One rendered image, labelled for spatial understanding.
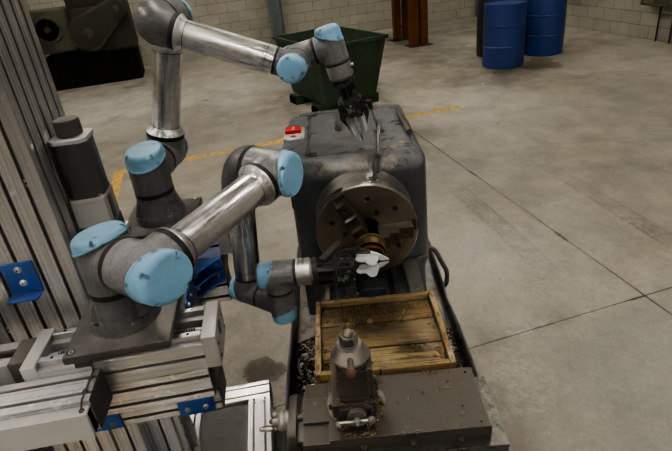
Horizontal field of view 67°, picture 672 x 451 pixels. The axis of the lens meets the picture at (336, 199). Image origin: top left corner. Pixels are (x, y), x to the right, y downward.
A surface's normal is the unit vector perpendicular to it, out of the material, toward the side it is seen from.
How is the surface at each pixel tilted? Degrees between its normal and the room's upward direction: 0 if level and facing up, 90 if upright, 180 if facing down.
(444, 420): 0
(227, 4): 90
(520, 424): 0
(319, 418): 0
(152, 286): 91
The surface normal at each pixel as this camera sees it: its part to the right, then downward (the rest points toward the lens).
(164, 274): 0.77, 0.23
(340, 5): 0.28, 0.41
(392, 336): -0.10, -0.89
